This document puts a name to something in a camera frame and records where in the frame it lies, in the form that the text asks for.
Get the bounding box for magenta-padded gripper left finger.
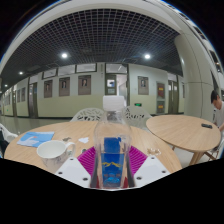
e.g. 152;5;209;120
54;146;101;190

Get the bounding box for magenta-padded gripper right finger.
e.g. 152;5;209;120
125;145;172;190

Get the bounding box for clear bottle with blue label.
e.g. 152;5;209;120
93;95;132;190

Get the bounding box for white ceramic mug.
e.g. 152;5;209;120
36;139;77;173

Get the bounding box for light blue booklet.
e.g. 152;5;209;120
16;130;55;148

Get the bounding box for round wooden side table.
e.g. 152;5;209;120
145;114;222;166

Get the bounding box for white perforated plastic chair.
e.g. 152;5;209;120
70;107;105;123
124;105;153;121
0;123;18;158

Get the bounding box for wooden folding chair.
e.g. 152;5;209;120
204;136;224;161

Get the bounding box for black bag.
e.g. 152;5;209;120
0;130;9;156

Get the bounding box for open dark green door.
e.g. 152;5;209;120
104;73;129;107

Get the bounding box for person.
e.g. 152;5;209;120
210;89;224;134

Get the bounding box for round ceiling lights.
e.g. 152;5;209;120
18;52;152;76

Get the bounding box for row of framed wall portraits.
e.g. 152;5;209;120
16;74;166;104

